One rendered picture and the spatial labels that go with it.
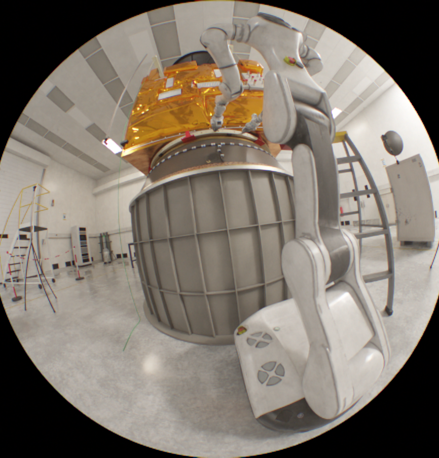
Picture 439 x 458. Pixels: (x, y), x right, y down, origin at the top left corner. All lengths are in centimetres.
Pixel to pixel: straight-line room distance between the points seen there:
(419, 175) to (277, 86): 309
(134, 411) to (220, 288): 92
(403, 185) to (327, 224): 305
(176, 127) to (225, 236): 121
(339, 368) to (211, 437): 56
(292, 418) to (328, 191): 68
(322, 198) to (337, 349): 36
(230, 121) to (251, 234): 118
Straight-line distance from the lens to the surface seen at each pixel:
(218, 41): 66
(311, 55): 84
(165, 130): 161
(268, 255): 94
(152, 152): 171
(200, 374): 94
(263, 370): 54
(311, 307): 37
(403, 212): 340
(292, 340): 65
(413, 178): 334
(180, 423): 83
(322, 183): 39
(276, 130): 42
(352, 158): 139
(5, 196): 763
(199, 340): 112
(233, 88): 76
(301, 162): 39
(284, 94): 42
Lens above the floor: 77
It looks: 1 degrees up
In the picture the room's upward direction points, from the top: 8 degrees counter-clockwise
